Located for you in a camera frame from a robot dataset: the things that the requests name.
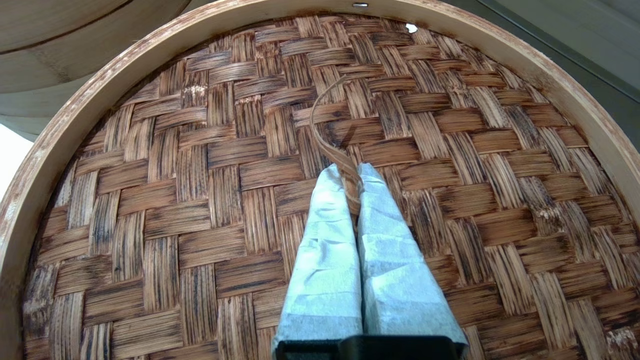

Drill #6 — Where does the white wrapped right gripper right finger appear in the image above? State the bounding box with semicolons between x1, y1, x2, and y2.
355;163;470;346

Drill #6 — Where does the woven bamboo steamer lid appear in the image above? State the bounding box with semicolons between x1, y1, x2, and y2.
0;0;640;360

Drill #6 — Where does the bamboo steamer stack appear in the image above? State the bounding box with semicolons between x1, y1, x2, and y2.
0;0;192;97

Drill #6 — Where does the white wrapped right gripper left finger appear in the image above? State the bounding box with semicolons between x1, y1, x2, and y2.
271;164;364;357

